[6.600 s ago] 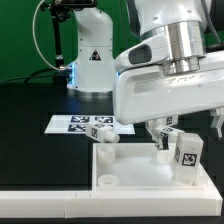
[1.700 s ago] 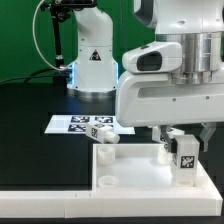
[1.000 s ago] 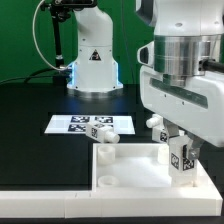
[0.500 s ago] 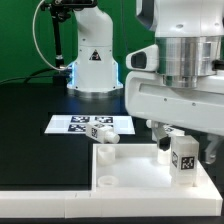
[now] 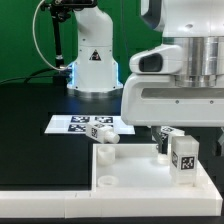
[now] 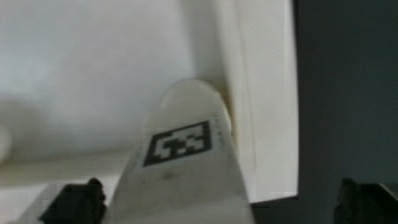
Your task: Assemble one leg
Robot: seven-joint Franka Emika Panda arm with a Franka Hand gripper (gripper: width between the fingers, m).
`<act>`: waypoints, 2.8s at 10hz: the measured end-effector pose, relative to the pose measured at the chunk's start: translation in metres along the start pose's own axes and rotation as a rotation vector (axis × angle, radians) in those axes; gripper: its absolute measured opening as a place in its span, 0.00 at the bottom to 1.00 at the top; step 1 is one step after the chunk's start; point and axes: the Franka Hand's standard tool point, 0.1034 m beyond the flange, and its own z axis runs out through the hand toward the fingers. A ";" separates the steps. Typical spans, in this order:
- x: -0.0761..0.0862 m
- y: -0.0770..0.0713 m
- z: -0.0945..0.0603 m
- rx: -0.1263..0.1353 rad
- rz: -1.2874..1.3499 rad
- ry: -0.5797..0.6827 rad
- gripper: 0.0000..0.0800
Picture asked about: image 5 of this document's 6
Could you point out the black camera stand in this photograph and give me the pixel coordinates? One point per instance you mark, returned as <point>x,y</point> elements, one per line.
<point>60,11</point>

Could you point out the white L-shaped obstacle fence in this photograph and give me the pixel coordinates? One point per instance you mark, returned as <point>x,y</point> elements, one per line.
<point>98,203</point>

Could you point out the white marker sheet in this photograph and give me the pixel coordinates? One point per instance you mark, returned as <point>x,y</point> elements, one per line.
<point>75,124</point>

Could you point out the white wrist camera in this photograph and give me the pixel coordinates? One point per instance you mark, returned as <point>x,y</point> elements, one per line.
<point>164,59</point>

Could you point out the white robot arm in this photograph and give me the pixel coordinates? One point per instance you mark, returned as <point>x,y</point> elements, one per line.
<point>197,26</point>

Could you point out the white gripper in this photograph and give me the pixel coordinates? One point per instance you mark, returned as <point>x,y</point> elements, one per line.
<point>155,100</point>

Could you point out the white square tabletop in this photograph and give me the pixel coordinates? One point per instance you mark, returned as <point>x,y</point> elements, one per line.
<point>140,171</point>

